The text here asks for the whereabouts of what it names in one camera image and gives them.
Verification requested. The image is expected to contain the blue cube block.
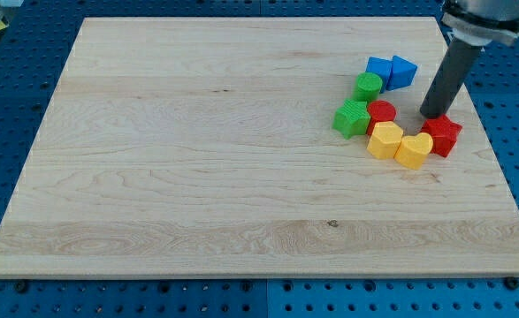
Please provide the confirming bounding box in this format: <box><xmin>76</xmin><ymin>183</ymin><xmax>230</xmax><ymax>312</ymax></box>
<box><xmin>365</xmin><ymin>57</ymin><xmax>393</xmax><ymax>93</ymax></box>

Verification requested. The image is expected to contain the red star block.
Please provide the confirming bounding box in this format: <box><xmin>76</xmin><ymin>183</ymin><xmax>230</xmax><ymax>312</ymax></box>
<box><xmin>420</xmin><ymin>115</ymin><xmax>462</xmax><ymax>157</ymax></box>

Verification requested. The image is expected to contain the blue triangle block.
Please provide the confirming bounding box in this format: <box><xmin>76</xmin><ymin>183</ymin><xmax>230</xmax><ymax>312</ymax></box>
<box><xmin>385</xmin><ymin>56</ymin><xmax>418</xmax><ymax>91</ymax></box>

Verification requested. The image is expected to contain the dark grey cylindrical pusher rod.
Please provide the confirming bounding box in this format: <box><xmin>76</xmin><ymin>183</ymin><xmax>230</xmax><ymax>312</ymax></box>
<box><xmin>419</xmin><ymin>37</ymin><xmax>482</xmax><ymax>118</ymax></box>

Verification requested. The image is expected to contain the green star block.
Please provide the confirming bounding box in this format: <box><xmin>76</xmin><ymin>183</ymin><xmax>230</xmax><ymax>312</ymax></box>
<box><xmin>332</xmin><ymin>99</ymin><xmax>370</xmax><ymax>140</ymax></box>

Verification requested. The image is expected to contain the large wooden board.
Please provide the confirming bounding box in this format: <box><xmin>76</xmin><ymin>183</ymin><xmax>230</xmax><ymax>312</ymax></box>
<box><xmin>0</xmin><ymin>17</ymin><xmax>519</xmax><ymax>280</ymax></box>

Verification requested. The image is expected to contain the green cylinder block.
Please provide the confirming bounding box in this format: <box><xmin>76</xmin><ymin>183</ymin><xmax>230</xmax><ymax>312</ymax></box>
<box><xmin>352</xmin><ymin>72</ymin><xmax>383</xmax><ymax>102</ymax></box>

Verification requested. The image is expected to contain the yellow hexagon block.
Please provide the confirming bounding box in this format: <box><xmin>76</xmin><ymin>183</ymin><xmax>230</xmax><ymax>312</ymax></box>
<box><xmin>367</xmin><ymin>121</ymin><xmax>404</xmax><ymax>159</ymax></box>

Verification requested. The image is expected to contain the yellow heart block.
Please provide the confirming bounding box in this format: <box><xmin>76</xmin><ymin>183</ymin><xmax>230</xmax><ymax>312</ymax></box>
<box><xmin>394</xmin><ymin>132</ymin><xmax>433</xmax><ymax>170</ymax></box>

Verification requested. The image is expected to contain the red cylinder block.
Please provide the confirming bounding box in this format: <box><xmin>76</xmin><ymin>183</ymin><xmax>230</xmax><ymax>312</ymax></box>
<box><xmin>366</xmin><ymin>100</ymin><xmax>397</xmax><ymax>135</ymax></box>

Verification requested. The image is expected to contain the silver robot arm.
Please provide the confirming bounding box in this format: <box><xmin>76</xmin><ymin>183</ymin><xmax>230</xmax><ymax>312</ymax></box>
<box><xmin>420</xmin><ymin>0</ymin><xmax>519</xmax><ymax>119</ymax></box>

